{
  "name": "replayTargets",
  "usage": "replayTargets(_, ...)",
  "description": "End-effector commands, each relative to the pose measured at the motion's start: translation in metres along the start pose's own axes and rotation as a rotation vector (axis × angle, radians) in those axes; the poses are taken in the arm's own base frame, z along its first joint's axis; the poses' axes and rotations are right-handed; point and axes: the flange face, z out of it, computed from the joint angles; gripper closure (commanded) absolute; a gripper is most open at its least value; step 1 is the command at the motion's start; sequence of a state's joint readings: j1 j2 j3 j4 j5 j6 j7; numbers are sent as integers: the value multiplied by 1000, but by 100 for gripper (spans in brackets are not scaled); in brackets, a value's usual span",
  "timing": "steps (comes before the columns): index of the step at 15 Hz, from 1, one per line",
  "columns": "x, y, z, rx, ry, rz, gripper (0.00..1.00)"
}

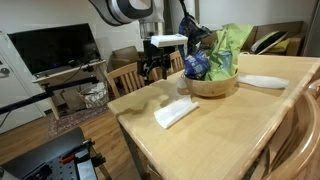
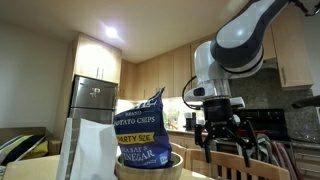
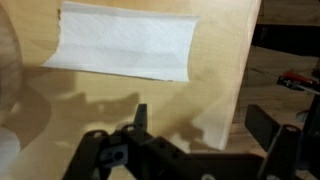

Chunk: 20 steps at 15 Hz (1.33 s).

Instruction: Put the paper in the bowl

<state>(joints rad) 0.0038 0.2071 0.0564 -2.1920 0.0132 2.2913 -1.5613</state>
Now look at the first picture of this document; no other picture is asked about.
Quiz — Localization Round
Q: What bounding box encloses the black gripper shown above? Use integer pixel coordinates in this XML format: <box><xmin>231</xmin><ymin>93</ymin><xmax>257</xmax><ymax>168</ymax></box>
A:
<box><xmin>137</xmin><ymin>39</ymin><xmax>172</xmax><ymax>80</ymax></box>

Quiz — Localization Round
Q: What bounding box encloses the white paper towel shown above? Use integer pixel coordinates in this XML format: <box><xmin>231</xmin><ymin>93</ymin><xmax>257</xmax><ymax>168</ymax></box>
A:
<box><xmin>153</xmin><ymin>95</ymin><xmax>200</xmax><ymax>130</ymax></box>

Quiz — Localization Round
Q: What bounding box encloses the wooden bowl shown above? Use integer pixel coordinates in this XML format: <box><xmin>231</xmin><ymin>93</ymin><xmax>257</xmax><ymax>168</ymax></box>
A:
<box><xmin>182</xmin><ymin>71</ymin><xmax>240</xmax><ymax>98</ymax></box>

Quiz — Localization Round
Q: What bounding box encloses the wooden slat back chair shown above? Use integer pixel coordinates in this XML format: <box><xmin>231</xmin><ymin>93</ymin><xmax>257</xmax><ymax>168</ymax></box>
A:
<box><xmin>105</xmin><ymin>61</ymin><xmax>160</xmax><ymax>99</ymax></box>

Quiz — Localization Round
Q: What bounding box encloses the brown armchair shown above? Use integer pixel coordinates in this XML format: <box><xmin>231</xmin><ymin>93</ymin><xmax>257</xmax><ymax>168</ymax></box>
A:
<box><xmin>110</xmin><ymin>45</ymin><xmax>148</xmax><ymax>71</ymax></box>

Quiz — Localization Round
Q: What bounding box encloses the blue potato chip bag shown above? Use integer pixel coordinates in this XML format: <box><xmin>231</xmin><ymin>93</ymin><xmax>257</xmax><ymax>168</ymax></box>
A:
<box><xmin>177</xmin><ymin>12</ymin><xmax>213</xmax><ymax>81</ymax></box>

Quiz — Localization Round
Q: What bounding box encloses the wicker basket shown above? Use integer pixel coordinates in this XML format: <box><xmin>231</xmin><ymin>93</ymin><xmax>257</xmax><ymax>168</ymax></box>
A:
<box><xmin>79</xmin><ymin>81</ymin><xmax>110</xmax><ymax>109</ymax></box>

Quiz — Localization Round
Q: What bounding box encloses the green snack bag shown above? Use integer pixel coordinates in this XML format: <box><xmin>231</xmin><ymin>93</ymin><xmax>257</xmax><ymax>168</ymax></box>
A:
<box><xmin>204</xmin><ymin>23</ymin><xmax>255</xmax><ymax>82</ymax></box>

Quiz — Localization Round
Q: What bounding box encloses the white wooden TV stand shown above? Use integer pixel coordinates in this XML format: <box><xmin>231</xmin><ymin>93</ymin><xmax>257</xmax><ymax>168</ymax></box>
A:
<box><xmin>31</xmin><ymin>59</ymin><xmax>108</xmax><ymax>121</ymax></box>

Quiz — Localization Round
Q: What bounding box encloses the cardboard box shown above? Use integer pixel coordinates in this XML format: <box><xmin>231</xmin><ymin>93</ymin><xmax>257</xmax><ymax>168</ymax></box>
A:
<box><xmin>59</xmin><ymin>88</ymin><xmax>86</xmax><ymax>113</ymax></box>

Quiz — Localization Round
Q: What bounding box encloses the patterned rug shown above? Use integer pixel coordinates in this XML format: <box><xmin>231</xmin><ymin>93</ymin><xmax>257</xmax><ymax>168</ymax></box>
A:
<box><xmin>46</xmin><ymin>104</ymin><xmax>111</xmax><ymax>139</ymax></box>

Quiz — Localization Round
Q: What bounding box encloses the black flat screen television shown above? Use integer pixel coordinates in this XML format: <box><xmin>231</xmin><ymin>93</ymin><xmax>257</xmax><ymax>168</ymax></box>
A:
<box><xmin>7</xmin><ymin>22</ymin><xmax>101</xmax><ymax>76</ymax></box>

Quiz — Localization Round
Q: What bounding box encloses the striped cushion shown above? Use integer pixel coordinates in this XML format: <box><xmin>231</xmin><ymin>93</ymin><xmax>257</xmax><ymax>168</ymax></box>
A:
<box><xmin>250</xmin><ymin>30</ymin><xmax>289</xmax><ymax>55</ymax></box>

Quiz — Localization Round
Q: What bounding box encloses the yellow cushion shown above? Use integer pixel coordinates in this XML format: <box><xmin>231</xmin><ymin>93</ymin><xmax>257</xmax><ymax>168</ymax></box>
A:
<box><xmin>268</xmin><ymin>38</ymin><xmax>291</xmax><ymax>54</ymax></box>

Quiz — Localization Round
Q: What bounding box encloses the black tripod boom bar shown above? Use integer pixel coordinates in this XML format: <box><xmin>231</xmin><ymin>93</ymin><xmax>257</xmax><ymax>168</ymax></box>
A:
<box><xmin>0</xmin><ymin>76</ymin><xmax>100</xmax><ymax>116</ymax></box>

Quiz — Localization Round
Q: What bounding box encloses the brown sofa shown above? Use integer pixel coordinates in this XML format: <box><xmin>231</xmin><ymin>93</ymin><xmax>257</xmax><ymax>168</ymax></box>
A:
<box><xmin>241</xmin><ymin>20</ymin><xmax>306</xmax><ymax>57</ymax></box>

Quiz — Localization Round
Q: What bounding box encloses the black robot cart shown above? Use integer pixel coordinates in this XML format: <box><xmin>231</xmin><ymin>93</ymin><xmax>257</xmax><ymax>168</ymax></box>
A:
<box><xmin>0</xmin><ymin>127</ymin><xmax>113</xmax><ymax>180</ymax></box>

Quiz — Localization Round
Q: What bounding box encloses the white cabinet door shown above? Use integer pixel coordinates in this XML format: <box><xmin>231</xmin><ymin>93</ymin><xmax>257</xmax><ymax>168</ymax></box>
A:
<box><xmin>0</xmin><ymin>31</ymin><xmax>46</xmax><ymax>134</ymax></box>

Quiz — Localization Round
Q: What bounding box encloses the wooden curved back chair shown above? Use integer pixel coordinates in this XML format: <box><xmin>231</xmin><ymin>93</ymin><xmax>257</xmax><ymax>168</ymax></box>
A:
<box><xmin>249</xmin><ymin>79</ymin><xmax>320</xmax><ymax>180</ymax></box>

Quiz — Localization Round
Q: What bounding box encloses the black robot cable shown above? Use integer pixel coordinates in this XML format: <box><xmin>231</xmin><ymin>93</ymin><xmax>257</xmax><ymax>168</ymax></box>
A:
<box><xmin>178</xmin><ymin>0</ymin><xmax>193</xmax><ymax>24</ymax></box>

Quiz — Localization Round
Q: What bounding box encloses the red handled tool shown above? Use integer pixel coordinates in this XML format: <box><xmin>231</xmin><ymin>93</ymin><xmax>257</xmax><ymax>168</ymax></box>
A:
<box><xmin>59</xmin><ymin>153</ymin><xmax>77</xmax><ymax>164</ymax></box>

